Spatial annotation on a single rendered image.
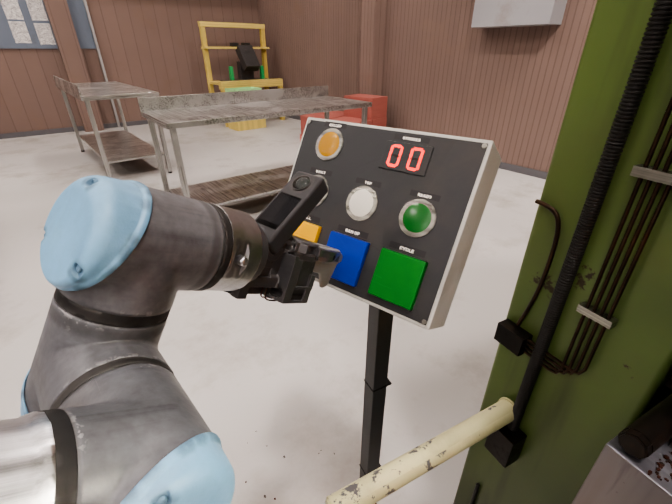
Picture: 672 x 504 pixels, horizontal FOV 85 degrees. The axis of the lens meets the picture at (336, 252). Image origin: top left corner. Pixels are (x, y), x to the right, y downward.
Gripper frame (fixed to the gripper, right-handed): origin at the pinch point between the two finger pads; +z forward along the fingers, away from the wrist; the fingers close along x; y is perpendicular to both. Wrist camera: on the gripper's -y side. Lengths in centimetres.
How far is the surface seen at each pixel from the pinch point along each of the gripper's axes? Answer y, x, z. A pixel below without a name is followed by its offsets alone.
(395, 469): 34.9, 15.7, 16.9
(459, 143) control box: -20.6, 12.5, 3.0
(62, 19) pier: -186, -743, 177
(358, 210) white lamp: -7.4, 0.0, 2.7
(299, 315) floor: 51, -85, 118
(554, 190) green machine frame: -20.6, 24.4, 20.7
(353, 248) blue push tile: -1.3, 1.5, 2.3
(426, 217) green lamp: -9.1, 11.4, 2.7
